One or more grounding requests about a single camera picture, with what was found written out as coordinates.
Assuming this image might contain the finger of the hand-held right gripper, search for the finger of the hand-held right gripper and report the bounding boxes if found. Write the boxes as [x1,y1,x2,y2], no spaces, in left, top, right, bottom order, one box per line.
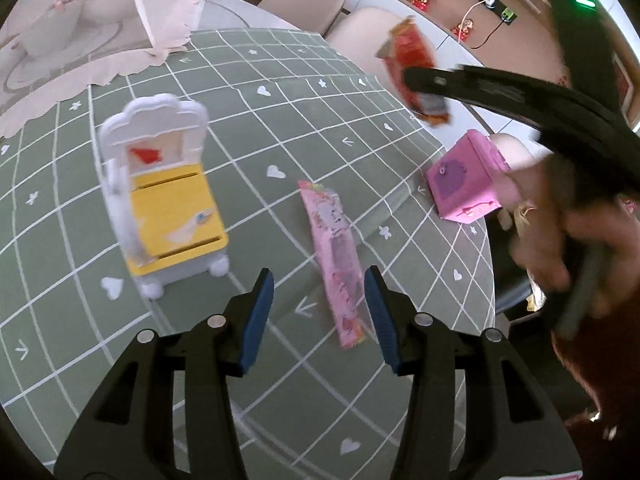
[404,64,571,136]

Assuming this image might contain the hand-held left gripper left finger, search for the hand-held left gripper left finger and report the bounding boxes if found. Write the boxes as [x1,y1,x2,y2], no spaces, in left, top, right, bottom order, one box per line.
[52,268,276,480]

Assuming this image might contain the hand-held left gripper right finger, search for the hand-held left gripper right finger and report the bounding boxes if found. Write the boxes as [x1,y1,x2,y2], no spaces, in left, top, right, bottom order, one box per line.
[364,265,583,480]

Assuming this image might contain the red snack packet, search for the red snack packet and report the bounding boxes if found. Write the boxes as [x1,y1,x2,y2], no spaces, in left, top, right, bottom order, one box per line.
[375,16,451,126]

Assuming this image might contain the long pink snack packet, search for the long pink snack packet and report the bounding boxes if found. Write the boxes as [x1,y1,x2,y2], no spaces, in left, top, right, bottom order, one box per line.
[298,180,371,350]

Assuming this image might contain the person's right forearm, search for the person's right forearm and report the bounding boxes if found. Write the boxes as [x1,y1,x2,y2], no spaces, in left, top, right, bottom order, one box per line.
[550,305,640,441]

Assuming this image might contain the person's right hand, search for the person's right hand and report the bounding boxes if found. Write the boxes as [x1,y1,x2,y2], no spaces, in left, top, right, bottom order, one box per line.
[510,157,640,318]

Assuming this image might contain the beige upholstered chair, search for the beige upholstered chair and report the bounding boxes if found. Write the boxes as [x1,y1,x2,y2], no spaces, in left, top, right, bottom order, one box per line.
[490,132,536,201]
[325,6,416,76]
[257,0,348,38]

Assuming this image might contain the pink box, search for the pink box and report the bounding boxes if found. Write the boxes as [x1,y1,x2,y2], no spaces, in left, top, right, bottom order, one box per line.
[425,129,513,223]

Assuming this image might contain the white and yellow toy chair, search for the white and yellow toy chair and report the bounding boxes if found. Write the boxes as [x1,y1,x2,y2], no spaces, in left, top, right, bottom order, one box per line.
[98,94,230,301]

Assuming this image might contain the green grid tablecloth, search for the green grid tablecloth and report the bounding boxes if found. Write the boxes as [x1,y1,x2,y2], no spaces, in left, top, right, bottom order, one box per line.
[0,27,496,466]

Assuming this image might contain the pink printed lace cloth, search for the pink printed lace cloth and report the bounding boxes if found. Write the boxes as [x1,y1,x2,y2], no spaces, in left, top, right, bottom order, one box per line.
[0,0,208,138]

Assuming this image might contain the white paper bag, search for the white paper bag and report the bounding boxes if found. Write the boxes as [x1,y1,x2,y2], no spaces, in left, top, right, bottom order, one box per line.
[122,0,206,53]

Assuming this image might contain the white cable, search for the white cable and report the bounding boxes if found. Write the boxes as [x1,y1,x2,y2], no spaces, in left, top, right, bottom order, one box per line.
[467,0,506,50]

